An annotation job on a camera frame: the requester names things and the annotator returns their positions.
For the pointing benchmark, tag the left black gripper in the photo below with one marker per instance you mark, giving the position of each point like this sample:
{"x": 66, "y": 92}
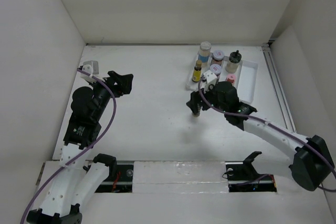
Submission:
{"x": 124, "y": 82}

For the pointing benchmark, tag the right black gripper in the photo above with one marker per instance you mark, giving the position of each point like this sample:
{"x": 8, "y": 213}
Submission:
{"x": 195, "y": 98}

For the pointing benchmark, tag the black pepper grinder bottle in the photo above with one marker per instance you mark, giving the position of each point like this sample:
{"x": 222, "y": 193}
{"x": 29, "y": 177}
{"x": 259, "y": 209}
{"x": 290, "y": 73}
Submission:
{"x": 196, "y": 110}

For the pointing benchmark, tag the yellow label brown cap bottle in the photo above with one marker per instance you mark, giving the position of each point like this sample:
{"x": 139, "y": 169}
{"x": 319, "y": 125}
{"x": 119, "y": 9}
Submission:
{"x": 196, "y": 76}

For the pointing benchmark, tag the red logo dark jar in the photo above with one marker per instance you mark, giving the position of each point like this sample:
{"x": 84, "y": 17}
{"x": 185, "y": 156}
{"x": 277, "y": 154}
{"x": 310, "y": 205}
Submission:
{"x": 216, "y": 69}

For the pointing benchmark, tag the pink lid spice jar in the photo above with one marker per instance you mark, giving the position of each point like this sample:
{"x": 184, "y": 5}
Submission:
{"x": 231, "y": 78}

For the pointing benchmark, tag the blue label silver lid jar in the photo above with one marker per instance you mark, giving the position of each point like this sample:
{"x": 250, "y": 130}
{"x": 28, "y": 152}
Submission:
{"x": 204, "y": 52}

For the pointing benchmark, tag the white lid red logo jar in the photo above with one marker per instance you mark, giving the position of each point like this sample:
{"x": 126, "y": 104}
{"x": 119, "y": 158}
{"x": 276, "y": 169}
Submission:
{"x": 217, "y": 57}

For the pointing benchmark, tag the black lid cream jar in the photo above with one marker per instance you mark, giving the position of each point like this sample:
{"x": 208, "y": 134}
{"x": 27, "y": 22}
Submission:
{"x": 233, "y": 61}

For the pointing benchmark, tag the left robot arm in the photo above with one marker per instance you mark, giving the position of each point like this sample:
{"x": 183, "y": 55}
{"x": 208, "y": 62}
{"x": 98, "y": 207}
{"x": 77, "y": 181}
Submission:
{"x": 61, "y": 198}

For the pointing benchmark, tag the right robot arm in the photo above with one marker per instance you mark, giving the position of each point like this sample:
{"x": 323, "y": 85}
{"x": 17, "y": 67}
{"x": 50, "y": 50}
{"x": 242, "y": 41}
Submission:
{"x": 309, "y": 159}

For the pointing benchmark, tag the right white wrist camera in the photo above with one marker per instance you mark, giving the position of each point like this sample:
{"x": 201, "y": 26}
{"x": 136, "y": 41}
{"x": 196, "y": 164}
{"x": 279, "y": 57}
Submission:
{"x": 209, "y": 80}

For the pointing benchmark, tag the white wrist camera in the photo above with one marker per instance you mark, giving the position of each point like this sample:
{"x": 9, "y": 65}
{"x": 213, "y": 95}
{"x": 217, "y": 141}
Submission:
{"x": 91, "y": 68}
{"x": 209, "y": 80}

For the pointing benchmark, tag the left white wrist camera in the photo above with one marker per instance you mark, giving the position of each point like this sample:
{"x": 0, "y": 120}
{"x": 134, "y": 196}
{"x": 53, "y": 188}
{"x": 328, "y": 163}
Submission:
{"x": 91, "y": 68}

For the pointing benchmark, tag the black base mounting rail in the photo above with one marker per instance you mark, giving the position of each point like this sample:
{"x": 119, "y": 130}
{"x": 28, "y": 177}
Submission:
{"x": 190, "y": 177}

